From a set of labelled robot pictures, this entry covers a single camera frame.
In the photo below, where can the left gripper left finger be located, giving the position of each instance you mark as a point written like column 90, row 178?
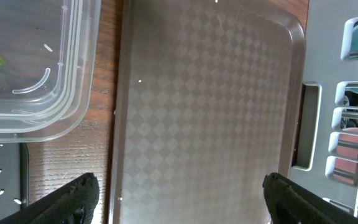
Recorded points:
column 73, row 203

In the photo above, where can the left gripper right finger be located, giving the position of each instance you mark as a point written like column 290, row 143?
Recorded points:
column 287, row 203

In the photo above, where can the grey dishwasher rack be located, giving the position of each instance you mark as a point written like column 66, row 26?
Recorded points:
column 326, row 162

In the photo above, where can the black plastic tray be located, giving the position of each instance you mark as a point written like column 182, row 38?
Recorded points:
column 14, row 178

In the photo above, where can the dark brown serving tray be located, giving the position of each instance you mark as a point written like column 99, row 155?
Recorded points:
column 207, row 105

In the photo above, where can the clear plastic bin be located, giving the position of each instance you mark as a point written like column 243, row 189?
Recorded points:
column 49, row 48

